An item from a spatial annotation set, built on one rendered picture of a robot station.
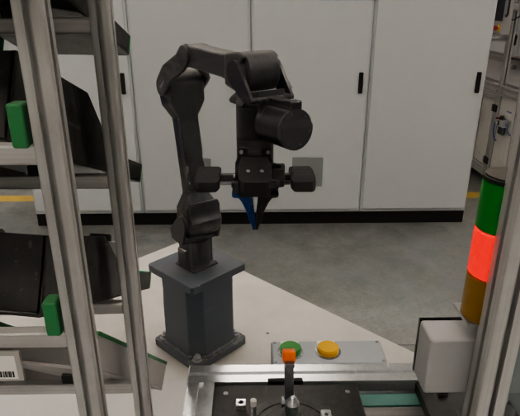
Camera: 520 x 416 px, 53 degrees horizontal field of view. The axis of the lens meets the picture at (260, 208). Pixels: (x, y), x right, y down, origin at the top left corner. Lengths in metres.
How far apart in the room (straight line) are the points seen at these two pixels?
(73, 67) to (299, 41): 1.50
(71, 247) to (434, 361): 0.39
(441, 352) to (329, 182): 3.26
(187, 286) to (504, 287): 0.63
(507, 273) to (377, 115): 3.25
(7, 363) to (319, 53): 3.26
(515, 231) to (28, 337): 0.43
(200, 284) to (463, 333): 0.56
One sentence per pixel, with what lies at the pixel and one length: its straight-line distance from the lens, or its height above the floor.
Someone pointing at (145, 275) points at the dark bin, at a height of 1.21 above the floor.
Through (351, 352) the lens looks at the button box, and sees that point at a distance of 1.01.
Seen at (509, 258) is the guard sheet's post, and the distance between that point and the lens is 0.52.
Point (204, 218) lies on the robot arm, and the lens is 1.00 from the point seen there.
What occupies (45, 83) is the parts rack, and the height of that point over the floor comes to 1.52.
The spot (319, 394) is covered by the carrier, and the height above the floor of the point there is 0.97.
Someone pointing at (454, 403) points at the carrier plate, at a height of 0.97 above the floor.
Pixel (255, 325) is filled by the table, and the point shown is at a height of 0.86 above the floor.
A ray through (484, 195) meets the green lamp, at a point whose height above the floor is 1.40.
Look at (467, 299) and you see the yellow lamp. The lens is 0.58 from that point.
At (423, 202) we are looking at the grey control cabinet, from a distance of 4.03.
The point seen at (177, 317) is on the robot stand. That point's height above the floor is 0.96.
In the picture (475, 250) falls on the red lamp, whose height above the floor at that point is 1.34.
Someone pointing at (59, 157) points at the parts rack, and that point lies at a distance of 0.40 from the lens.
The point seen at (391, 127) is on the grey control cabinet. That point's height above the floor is 0.74.
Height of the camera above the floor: 1.57
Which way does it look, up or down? 22 degrees down
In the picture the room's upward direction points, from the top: straight up
